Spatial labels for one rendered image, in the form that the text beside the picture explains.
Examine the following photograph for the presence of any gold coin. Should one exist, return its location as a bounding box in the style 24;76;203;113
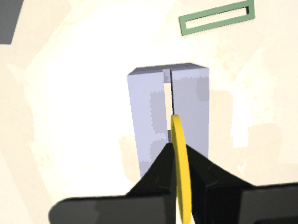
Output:
171;115;191;224

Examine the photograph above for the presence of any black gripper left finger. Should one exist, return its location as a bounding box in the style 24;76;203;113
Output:
48;143;177;224

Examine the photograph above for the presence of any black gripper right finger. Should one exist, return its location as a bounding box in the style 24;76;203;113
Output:
186;144;298;224

